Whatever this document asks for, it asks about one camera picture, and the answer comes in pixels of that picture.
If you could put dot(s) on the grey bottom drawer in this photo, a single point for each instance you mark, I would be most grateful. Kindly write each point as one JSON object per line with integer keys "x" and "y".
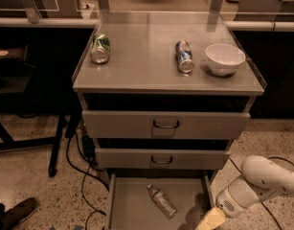
{"x": 130, "y": 207}

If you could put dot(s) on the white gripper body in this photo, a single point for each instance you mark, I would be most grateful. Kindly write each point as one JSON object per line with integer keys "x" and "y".
{"x": 228, "y": 200}

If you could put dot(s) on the black power adapter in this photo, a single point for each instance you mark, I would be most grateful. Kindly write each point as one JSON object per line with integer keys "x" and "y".
{"x": 88, "y": 146}

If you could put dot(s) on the black table frame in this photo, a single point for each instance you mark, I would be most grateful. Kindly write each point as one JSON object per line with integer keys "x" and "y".
{"x": 8, "y": 143}

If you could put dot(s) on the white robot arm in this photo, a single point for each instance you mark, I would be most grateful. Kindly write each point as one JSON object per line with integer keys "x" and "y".
{"x": 260, "y": 179}

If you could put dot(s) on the grey middle drawer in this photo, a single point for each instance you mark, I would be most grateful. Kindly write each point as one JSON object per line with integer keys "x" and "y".
{"x": 172, "y": 159}

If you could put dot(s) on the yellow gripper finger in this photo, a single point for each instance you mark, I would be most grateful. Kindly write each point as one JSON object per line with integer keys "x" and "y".
{"x": 215, "y": 217}
{"x": 203, "y": 226}

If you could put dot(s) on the green soda can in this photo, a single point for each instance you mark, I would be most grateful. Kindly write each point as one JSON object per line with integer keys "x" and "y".
{"x": 100, "y": 50}

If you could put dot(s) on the white bowl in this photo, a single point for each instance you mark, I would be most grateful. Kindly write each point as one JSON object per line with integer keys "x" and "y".
{"x": 224, "y": 59}

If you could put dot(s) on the grey drawer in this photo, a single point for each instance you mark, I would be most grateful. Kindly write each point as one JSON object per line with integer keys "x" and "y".
{"x": 172, "y": 159}
{"x": 164, "y": 125}
{"x": 130, "y": 207}

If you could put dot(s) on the grey top drawer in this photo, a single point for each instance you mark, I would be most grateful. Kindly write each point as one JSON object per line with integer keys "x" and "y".
{"x": 164, "y": 125}

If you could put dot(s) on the blue soda can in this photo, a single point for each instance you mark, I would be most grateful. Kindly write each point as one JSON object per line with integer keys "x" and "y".
{"x": 183, "y": 55}

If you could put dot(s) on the clear plastic water bottle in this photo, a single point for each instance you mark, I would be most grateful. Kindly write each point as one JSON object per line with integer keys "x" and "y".
{"x": 162, "y": 201}

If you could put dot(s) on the dark shoe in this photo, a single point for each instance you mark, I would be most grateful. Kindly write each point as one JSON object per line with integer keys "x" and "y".
{"x": 18, "y": 213}

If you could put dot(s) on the grey drawer cabinet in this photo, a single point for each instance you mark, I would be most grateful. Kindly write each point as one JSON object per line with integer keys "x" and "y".
{"x": 142, "y": 75}

